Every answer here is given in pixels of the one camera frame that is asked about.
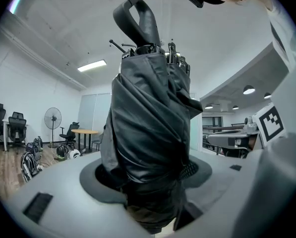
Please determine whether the black and green helmet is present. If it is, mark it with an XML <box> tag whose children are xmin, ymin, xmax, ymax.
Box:
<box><xmin>56</xmin><ymin>144</ymin><xmax>70</xmax><ymax>162</ymax></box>

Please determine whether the black standing fan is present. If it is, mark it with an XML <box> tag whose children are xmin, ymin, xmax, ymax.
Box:
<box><xmin>44</xmin><ymin>107</ymin><xmax>62</xmax><ymax>149</ymax></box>

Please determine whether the round wooden table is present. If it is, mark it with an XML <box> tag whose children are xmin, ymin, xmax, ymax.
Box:
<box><xmin>70</xmin><ymin>129</ymin><xmax>99</xmax><ymax>154</ymax></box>

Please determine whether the black bag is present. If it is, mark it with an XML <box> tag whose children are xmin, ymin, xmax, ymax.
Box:
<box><xmin>25</xmin><ymin>136</ymin><xmax>44</xmax><ymax>159</ymax></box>

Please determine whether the black and white backpack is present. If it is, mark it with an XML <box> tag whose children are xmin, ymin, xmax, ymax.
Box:
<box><xmin>20</xmin><ymin>152</ymin><xmax>43</xmax><ymax>182</ymax></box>

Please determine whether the black umbrella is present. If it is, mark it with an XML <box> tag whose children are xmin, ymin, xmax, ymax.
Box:
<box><xmin>99</xmin><ymin>0</ymin><xmax>204</xmax><ymax>235</ymax></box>

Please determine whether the white desk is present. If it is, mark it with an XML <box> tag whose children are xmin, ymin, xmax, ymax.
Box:
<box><xmin>2</xmin><ymin>119</ymin><xmax>29</xmax><ymax>152</ymax></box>

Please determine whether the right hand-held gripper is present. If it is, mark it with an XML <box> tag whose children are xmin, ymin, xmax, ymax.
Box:
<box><xmin>207</xmin><ymin>102</ymin><xmax>287</xmax><ymax>159</ymax></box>

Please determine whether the rectangular ceiling light panel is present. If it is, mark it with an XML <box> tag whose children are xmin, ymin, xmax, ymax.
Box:
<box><xmin>77</xmin><ymin>59</ymin><xmax>107</xmax><ymax>72</ymax></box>

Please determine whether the white helmet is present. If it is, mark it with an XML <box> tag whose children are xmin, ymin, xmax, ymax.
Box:
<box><xmin>68</xmin><ymin>149</ymin><xmax>82</xmax><ymax>160</ymax></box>

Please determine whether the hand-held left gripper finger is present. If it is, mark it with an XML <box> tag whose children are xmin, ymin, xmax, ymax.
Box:
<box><xmin>179</xmin><ymin>161</ymin><xmax>199</xmax><ymax>181</ymax></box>

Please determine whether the small black chair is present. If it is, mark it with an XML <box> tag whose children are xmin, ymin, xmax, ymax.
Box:
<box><xmin>91</xmin><ymin>132</ymin><xmax>104</xmax><ymax>152</ymax></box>

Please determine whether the frosted glass partition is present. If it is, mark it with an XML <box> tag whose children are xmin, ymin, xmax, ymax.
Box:
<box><xmin>77</xmin><ymin>92</ymin><xmax>113</xmax><ymax>134</ymax></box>

